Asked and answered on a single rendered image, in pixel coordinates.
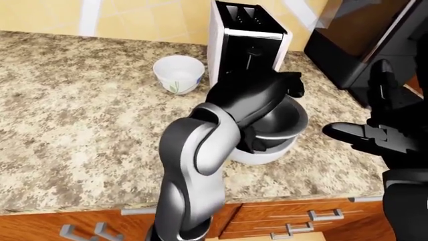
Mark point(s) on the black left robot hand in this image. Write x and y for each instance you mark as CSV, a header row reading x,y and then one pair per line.
x,y
295,84

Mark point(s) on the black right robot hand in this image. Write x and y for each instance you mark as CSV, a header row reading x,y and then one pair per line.
x,y
391,135

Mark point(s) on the grey medium bowl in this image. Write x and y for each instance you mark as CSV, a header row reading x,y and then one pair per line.
x,y
284,123

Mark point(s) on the white and black toaster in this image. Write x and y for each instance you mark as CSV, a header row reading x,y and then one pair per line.
x,y
254,45

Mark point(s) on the black microwave oven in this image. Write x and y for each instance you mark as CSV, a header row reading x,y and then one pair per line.
x,y
354,42

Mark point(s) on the large white bowl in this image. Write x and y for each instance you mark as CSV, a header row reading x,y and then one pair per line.
x,y
267,157

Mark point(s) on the small white floral bowl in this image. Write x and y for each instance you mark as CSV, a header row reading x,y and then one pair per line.
x,y
179,72

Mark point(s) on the wooden kitchen cabinet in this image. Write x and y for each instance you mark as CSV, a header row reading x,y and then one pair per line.
x,y
287,213

